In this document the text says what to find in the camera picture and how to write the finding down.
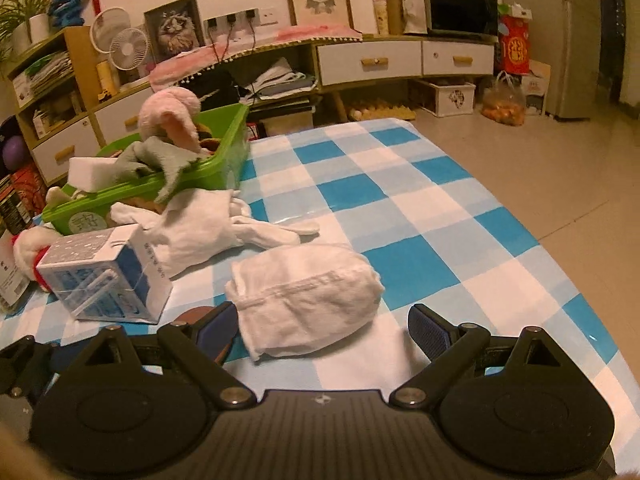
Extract green plastic box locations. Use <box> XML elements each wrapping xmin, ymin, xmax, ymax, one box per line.
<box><xmin>41</xmin><ymin>102</ymin><xmax>251</xmax><ymax>236</ymax></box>

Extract red printed box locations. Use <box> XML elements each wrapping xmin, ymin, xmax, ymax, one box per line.
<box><xmin>10</xmin><ymin>162</ymin><xmax>48</xmax><ymax>213</ymax></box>

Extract white red plush toy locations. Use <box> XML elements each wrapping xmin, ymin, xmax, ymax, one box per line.
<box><xmin>12</xmin><ymin>226</ymin><xmax>56</xmax><ymax>273</ymax></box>

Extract egg tray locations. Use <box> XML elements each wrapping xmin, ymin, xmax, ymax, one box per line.
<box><xmin>346</xmin><ymin>99</ymin><xmax>416</xmax><ymax>122</ymax></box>

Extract cardboard box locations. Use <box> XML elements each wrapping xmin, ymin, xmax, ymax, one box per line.
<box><xmin>520</xmin><ymin>60</ymin><xmax>551</xmax><ymax>116</ymax></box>

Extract white cloth-covered box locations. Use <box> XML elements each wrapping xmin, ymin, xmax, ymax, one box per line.
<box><xmin>400</xmin><ymin>0</ymin><xmax>428</xmax><ymax>36</ymax></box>

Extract tall wooden shelf cabinet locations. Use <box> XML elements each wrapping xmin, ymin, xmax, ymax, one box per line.
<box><xmin>5</xmin><ymin>27</ymin><xmax>108</xmax><ymax>186</ymax></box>

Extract green potted plant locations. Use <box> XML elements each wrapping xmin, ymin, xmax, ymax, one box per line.
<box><xmin>0</xmin><ymin>0</ymin><xmax>66</xmax><ymax>56</ymax></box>

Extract blue plush toy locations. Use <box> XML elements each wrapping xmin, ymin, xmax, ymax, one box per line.
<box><xmin>49</xmin><ymin>0</ymin><xmax>86</xmax><ymax>28</ymax></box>

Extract white crate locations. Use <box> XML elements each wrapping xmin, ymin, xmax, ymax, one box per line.
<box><xmin>432</xmin><ymin>80</ymin><xmax>477</xmax><ymax>118</ymax></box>

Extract stack of papers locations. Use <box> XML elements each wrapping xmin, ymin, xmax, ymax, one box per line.
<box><xmin>247</xmin><ymin>57</ymin><xmax>318</xmax><ymax>98</ymax></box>

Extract black bag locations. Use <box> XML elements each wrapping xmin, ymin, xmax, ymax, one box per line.
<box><xmin>192</xmin><ymin>67</ymin><xmax>241</xmax><ymax>111</ymax></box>

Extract white round fan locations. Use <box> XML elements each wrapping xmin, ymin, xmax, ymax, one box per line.
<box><xmin>90</xmin><ymin>7</ymin><xmax>128</xmax><ymax>53</ymax></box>

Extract grey refrigerator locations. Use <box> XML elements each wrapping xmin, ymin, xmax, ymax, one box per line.
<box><xmin>542</xmin><ymin>0</ymin><xmax>603</xmax><ymax>121</ymax></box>

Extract white wall socket strip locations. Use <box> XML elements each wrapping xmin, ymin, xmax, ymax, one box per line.
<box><xmin>204</xmin><ymin>6</ymin><xmax>278</xmax><ymax>36</ymax></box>

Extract clear storage box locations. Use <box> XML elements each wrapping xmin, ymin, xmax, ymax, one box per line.
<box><xmin>260</xmin><ymin>107</ymin><xmax>315</xmax><ymax>138</ymax></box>

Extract white cloth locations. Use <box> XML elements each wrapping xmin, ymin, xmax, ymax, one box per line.
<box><xmin>225</xmin><ymin>244</ymin><xmax>386</xmax><ymax>362</ymax></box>

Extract blue white carton box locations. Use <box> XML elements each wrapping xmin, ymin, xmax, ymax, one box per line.
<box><xmin>36</xmin><ymin>222</ymin><xmax>173</xmax><ymax>323</ymax></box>

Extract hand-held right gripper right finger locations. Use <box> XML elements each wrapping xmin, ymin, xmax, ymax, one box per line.
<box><xmin>389</xmin><ymin>304</ymin><xmax>576</xmax><ymax>408</ymax></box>

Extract framed cat picture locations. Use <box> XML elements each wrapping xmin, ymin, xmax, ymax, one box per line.
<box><xmin>144</xmin><ymin>0</ymin><xmax>206</xmax><ymax>63</ymax></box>

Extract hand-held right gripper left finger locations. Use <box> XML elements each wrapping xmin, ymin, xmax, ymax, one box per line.
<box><xmin>62</xmin><ymin>302</ymin><xmax>258</xmax><ymax>409</ymax></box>

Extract black microwave oven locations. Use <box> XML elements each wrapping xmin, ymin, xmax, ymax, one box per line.
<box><xmin>424</xmin><ymin>0</ymin><xmax>500</xmax><ymax>38</ymax></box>

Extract grey-green towel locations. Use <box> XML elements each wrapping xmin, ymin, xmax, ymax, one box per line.
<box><xmin>112</xmin><ymin>139</ymin><xmax>213</xmax><ymax>206</ymax></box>

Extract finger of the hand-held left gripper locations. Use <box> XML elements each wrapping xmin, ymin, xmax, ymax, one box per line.
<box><xmin>0</xmin><ymin>339</ymin><xmax>56</xmax><ymax>402</ymax></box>

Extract red gift bag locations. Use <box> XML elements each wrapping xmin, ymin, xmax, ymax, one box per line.
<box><xmin>500</xmin><ymin>15</ymin><xmax>531</xmax><ymax>76</ymax></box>

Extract white foam block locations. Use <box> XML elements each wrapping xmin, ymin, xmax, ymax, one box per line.
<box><xmin>67</xmin><ymin>156</ymin><xmax>123</xmax><ymax>193</ymax></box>

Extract purple ball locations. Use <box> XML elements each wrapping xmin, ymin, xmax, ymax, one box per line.
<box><xmin>0</xmin><ymin>135</ymin><xmax>25</xmax><ymax>171</ymax></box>

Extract yellow bottle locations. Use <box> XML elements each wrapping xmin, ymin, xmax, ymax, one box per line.
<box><xmin>96</xmin><ymin>60</ymin><xmax>121</xmax><ymax>96</ymax></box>

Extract pink fluffy plush toy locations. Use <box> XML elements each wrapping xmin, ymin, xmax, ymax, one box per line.
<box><xmin>137</xmin><ymin>87</ymin><xmax>203</xmax><ymax>153</ymax></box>

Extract blue white checked tablecloth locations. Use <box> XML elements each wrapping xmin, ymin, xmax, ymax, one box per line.
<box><xmin>0</xmin><ymin>117</ymin><xmax>623</xmax><ymax>466</ymax></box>

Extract pink cloth with tassels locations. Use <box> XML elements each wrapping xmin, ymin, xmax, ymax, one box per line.
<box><xmin>149</xmin><ymin>25</ymin><xmax>363</xmax><ymax>86</ymax></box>

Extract white cotton gloves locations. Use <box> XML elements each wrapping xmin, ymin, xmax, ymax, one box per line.
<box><xmin>110</xmin><ymin>189</ymin><xmax>321</xmax><ymax>281</ymax></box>

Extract low wooden drawer cabinet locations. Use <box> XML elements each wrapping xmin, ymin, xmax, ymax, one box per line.
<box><xmin>92</xmin><ymin>35</ymin><xmax>496</xmax><ymax>126</ymax></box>

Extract plastic bag of oranges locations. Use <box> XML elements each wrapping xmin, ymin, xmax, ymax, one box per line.
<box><xmin>481</xmin><ymin>71</ymin><xmax>527</xmax><ymax>126</ymax></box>

